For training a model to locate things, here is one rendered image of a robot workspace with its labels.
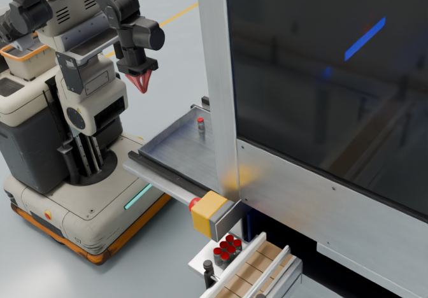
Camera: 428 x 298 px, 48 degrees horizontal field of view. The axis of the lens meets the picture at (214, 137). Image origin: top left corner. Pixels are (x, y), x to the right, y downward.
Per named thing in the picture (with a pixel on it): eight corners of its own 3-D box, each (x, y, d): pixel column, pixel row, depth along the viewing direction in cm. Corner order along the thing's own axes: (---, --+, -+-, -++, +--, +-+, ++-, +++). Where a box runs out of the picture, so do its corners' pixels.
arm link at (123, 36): (125, 15, 125) (110, 24, 121) (144, 18, 121) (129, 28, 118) (132, 39, 129) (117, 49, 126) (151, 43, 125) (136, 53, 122)
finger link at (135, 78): (141, 100, 131) (133, 70, 126) (124, 94, 135) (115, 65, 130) (158, 88, 135) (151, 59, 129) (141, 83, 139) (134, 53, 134)
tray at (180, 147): (283, 152, 141) (283, 143, 139) (227, 206, 127) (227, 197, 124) (196, 114, 159) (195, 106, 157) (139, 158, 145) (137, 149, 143)
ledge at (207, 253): (267, 260, 115) (267, 255, 114) (234, 299, 108) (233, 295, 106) (221, 233, 122) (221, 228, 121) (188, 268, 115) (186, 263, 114)
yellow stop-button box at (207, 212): (236, 223, 112) (235, 202, 107) (217, 243, 108) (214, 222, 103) (211, 209, 116) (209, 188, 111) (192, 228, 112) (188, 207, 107)
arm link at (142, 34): (127, -9, 122) (103, 6, 117) (161, -4, 116) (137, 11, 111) (139, 34, 129) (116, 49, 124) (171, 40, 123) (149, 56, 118)
